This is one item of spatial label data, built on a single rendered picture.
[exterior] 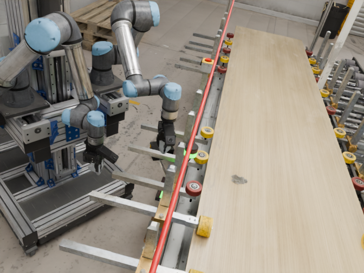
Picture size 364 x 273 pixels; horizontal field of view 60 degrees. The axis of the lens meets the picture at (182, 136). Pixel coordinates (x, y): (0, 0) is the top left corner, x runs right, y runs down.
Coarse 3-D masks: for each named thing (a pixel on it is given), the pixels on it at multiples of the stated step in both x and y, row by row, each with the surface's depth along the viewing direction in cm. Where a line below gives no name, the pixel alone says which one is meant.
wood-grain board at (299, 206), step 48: (240, 48) 324; (288, 48) 349; (240, 96) 238; (288, 96) 251; (240, 144) 189; (288, 144) 197; (336, 144) 206; (240, 192) 156; (288, 192) 161; (336, 192) 167; (192, 240) 129; (240, 240) 133; (288, 240) 137; (336, 240) 141
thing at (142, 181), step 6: (114, 174) 158; (120, 174) 158; (126, 174) 159; (126, 180) 159; (132, 180) 158; (138, 180) 157; (144, 180) 158; (150, 180) 158; (150, 186) 158; (156, 186) 157; (162, 186) 156; (180, 192) 156; (192, 198) 156
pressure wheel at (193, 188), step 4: (192, 180) 156; (188, 184) 154; (192, 184) 155; (196, 184) 155; (200, 184) 155; (188, 188) 151; (192, 188) 152; (196, 188) 153; (200, 188) 153; (188, 192) 152; (192, 192) 151; (196, 192) 151; (200, 192) 153; (192, 196) 152; (196, 196) 153
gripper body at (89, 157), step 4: (88, 144) 149; (88, 148) 151; (92, 148) 151; (84, 152) 152; (88, 152) 152; (92, 152) 153; (96, 152) 152; (84, 156) 153; (88, 156) 152; (92, 156) 151; (96, 156) 151; (100, 156) 153; (84, 160) 154; (88, 160) 154; (92, 160) 153; (100, 160) 154
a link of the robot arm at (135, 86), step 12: (120, 12) 144; (132, 12) 146; (120, 24) 143; (120, 36) 142; (132, 36) 146; (120, 48) 142; (132, 48) 142; (132, 60) 139; (132, 72) 138; (132, 84) 136; (144, 84) 138; (132, 96) 138
